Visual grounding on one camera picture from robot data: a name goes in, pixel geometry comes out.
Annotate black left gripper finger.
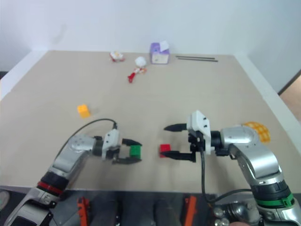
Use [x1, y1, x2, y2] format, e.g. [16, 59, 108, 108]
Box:
[111, 156, 143, 165]
[121, 138, 143, 148]

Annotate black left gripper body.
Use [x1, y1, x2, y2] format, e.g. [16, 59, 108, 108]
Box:
[107, 145, 126, 164]

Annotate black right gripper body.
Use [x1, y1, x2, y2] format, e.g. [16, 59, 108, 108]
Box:
[187, 130, 205, 163]

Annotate purple tissue box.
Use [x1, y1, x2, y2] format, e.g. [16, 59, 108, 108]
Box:
[150, 40, 171, 65]

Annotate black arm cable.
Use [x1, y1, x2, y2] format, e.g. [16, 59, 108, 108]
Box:
[199, 149, 254, 203]
[55, 118, 119, 163]

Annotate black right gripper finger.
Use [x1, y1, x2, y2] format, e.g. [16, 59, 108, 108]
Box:
[163, 122, 188, 133]
[160, 151, 197, 163]

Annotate orange plastic bracket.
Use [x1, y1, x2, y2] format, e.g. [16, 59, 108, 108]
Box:
[183, 195, 198, 226]
[77, 196, 91, 226]

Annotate green cube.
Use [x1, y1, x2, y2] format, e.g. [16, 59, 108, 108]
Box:
[129, 145, 142, 157]

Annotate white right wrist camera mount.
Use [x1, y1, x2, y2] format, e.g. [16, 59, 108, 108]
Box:
[186, 110, 216, 155]

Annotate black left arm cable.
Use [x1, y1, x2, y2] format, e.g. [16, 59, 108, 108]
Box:
[55, 118, 119, 163]

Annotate white round ball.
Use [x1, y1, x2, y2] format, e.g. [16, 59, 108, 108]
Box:
[134, 56, 148, 68]

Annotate red white toy figure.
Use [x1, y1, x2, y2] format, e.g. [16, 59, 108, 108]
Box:
[127, 66, 147, 84]

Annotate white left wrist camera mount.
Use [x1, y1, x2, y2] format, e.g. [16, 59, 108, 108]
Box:
[103, 129, 121, 161]

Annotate yellow white lattice ball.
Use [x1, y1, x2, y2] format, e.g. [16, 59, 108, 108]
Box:
[243, 121, 271, 143]

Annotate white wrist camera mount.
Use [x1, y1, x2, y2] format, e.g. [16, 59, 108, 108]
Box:
[186, 110, 216, 155]
[103, 129, 121, 161]

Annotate silver robot body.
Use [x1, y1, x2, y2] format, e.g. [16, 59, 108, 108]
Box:
[213, 202, 261, 226]

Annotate red white small packet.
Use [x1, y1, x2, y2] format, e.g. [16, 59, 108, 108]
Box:
[109, 50, 125, 63]

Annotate black thin rod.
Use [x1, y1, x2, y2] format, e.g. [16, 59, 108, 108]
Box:
[177, 57, 219, 63]
[175, 55, 215, 60]

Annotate red cube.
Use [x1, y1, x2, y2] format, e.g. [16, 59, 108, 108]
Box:
[159, 144, 172, 158]

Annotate yellow cube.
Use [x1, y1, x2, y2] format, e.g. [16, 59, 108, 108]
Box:
[77, 104, 92, 119]

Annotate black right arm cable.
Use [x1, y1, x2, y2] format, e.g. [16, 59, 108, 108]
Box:
[199, 149, 254, 203]

